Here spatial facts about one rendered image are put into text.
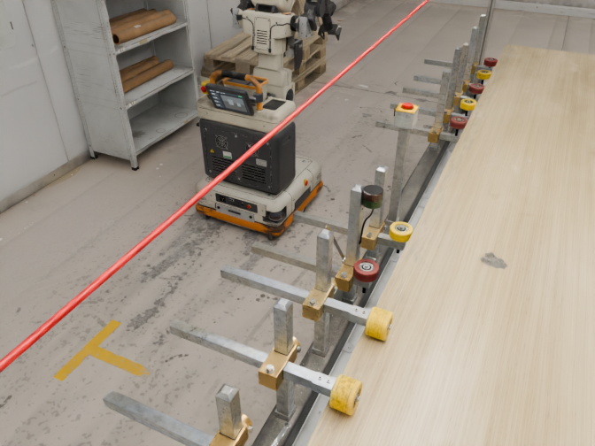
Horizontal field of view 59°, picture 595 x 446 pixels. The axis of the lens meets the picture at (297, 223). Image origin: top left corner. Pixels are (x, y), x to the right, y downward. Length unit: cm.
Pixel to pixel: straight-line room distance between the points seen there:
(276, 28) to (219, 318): 163
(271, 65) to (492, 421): 243
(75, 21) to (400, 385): 324
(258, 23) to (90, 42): 127
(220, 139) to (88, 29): 123
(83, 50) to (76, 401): 236
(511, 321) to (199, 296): 179
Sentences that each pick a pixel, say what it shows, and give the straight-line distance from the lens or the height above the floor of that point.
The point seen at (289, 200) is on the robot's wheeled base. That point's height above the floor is 24.
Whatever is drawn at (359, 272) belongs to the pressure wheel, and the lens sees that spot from 165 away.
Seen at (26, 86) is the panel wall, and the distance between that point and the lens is 398.
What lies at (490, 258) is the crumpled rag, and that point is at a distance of 180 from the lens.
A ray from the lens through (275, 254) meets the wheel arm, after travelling 179.
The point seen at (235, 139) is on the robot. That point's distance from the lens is 309.
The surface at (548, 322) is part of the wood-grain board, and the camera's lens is 166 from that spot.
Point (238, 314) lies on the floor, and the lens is 280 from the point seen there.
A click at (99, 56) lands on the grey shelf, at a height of 86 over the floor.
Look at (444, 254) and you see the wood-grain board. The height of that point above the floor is 90.
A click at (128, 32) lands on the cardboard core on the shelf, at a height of 96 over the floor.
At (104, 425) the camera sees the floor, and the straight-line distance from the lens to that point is 251.
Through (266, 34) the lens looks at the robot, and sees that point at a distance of 316.
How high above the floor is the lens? 198
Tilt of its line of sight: 36 degrees down
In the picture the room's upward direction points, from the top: straight up
